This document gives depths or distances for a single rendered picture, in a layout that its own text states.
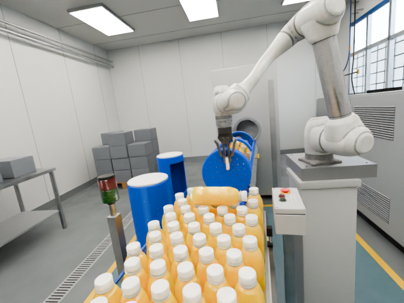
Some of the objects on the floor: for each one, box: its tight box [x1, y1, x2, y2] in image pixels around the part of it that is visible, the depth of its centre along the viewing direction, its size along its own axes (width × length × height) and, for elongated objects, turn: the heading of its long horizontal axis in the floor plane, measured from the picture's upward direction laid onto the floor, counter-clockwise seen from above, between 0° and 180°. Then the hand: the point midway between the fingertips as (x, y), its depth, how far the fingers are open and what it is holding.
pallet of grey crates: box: [92, 127, 160, 189], centre depth 491 cm, size 120×80×119 cm
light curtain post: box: [268, 79, 278, 188], centre depth 247 cm, size 6×6×170 cm
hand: (227, 163), depth 120 cm, fingers closed, pressing on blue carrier
